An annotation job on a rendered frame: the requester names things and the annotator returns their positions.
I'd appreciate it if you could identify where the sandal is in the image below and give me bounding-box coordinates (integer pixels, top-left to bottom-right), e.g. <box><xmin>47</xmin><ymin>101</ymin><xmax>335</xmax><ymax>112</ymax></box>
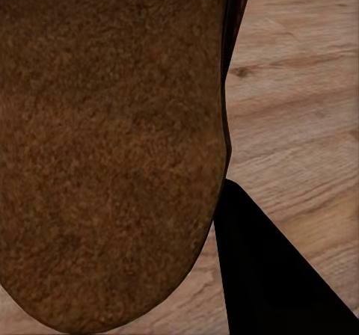
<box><xmin>0</xmin><ymin>0</ymin><xmax>248</xmax><ymax>335</ymax></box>

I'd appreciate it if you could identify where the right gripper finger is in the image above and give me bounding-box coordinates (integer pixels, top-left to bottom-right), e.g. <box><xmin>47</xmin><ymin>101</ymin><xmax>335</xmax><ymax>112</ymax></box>
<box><xmin>214</xmin><ymin>179</ymin><xmax>359</xmax><ymax>335</ymax></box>

